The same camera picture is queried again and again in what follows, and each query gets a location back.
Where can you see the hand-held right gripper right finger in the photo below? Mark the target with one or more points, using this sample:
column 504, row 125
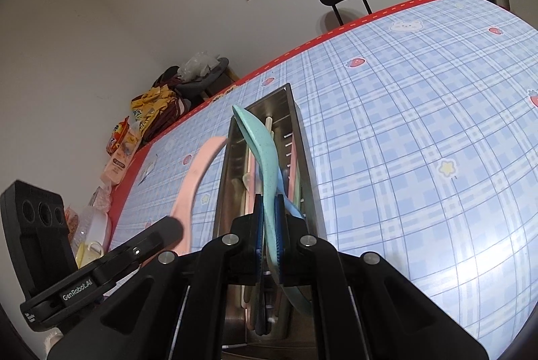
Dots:
column 280, row 246

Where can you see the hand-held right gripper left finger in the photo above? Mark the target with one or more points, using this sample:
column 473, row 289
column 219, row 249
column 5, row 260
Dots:
column 257, row 242

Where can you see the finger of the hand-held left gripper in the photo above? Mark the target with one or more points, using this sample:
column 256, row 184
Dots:
column 159, row 232

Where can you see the blue spoon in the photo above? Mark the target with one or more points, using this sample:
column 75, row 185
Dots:
column 292, row 209

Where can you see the pink spoon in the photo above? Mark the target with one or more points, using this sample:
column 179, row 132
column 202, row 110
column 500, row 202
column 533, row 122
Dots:
column 193, row 183

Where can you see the beige spoon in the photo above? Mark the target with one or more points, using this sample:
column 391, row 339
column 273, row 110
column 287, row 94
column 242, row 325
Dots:
column 243, row 181

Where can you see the pink chopstick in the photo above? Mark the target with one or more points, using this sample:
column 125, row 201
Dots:
column 252, row 175

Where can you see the green chopstick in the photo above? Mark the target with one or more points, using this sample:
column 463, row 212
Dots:
column 297, row 179

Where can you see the metal utensil tray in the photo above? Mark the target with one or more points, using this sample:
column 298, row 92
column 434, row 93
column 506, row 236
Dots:
column 304, row 158

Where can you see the teal spoon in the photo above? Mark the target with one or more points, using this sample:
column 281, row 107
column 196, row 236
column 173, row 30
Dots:
column 262, row 145

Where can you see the beige chopstick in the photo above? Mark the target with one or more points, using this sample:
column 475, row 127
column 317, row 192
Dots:
column 269, row 124

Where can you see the yellow-rimmed cartoon mug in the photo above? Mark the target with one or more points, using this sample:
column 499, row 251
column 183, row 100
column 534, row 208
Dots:
column 86, row 255

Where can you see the clear plastic container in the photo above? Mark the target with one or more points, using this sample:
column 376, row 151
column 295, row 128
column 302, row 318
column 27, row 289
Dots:
column 94, row 225

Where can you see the pink printed box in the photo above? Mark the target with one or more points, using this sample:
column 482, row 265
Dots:
column 117, row 171

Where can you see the orange snack bag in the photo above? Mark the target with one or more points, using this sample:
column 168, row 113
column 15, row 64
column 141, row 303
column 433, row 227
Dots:
column 122, row 137

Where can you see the pile of clothes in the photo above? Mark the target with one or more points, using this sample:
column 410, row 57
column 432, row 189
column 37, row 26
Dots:
column 159, row 108

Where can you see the clear plastic bag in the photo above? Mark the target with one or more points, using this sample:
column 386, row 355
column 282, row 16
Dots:
column 197, row 66

